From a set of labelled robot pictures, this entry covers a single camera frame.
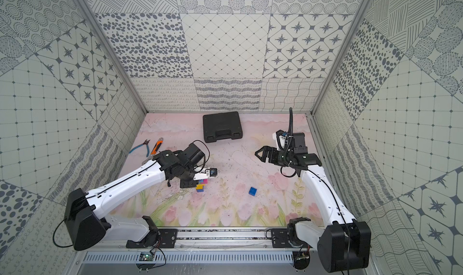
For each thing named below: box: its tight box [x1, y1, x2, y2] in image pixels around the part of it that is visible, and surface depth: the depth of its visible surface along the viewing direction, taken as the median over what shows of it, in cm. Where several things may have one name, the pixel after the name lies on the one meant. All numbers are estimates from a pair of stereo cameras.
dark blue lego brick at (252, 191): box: [248, 186, 258, 197], surface depth 88 cm
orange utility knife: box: [150, 137, 164, 155], surface depth 106 cm
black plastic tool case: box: [202, 110, 243, 143], surface depth 112 cm
